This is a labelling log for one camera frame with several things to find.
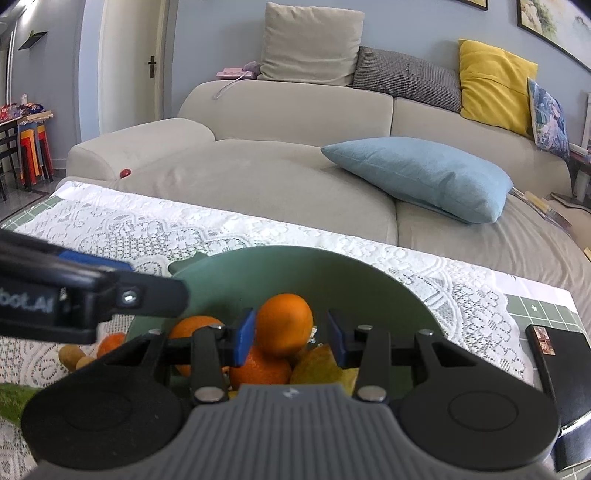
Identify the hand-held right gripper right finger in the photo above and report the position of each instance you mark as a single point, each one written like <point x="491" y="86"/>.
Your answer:
<point x="339" y="339"/>

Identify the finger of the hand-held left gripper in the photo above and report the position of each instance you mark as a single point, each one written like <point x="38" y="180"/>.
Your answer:
<point x="152" y="297"/>
<point x="92" y="262"/>

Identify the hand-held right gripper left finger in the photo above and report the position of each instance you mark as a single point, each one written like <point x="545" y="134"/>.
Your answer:
<point x="242" y="337"/>

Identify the large yellow-green pear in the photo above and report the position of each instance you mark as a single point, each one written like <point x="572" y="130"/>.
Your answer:
<point x="318" y="369"/>

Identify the orange tangerine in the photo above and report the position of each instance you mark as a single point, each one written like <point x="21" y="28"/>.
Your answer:
<point x="286" y="323"/>
<point x="111" y="344"/>
<point x="263" y="371"/>
<point x="184" y="332"/>

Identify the green plastic bowl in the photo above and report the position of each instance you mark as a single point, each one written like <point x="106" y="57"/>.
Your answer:
<point x="323" y="281"/>

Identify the green cucumber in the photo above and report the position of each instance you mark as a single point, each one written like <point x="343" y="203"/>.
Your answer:
<point x="14" y="401"/>

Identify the white lace tablecloth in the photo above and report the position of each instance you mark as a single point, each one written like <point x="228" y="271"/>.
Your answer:
<point x="138" y="221"/>

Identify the small brown longan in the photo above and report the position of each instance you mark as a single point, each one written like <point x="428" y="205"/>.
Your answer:
<point x="69" y="355"/>
<point x="87" y="363"/>

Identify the small red ball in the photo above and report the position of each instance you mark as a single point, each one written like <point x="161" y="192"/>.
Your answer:
<point x="125" y="173"/>

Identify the stack of colourful stools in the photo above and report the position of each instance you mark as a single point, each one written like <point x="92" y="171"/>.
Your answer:
<point x="36" y="157"/>

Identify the beige sofa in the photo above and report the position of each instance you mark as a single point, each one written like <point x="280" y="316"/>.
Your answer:
<point x="277" y="184"/>

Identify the light blue pillow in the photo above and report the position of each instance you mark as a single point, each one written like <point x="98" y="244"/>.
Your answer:
<point x="415" y="175"/>

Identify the white door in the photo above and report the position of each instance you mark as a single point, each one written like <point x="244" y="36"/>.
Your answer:
<point x="134" y="55"/>

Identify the black notebook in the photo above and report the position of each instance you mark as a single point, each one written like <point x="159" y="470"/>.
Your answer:
<point x="572" y="369"/>

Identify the pink flat item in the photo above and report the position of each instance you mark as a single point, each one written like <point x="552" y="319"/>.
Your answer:
<point x="233" y="73"/>

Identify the magazines with spiral notebook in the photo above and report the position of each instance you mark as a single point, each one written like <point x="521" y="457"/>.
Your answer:
<point x="542" y="207"/>

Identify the grey striped cushion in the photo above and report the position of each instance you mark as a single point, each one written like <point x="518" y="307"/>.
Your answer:
<point x="406" y="76"/>

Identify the white side table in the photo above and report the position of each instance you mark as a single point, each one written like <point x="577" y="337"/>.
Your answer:
<point x="581" y="175"/>

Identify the beige cushion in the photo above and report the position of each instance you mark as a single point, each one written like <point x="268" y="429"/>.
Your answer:
<point x="311" y="44"/>

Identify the yellow cushion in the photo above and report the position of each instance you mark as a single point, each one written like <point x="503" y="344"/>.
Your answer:
<point x="496" y="83"/>

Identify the blue floral cushion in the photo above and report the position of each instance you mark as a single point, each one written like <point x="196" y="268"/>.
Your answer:
<point x="549" y="120"/>

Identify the black wall shelf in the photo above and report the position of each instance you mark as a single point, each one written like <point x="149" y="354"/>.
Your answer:
<point x="33" y="40"/>

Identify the framed landscape wall painting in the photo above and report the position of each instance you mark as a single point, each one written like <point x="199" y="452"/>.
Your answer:
<point x="545" y="18"/>
<point x="471" y="3"/>

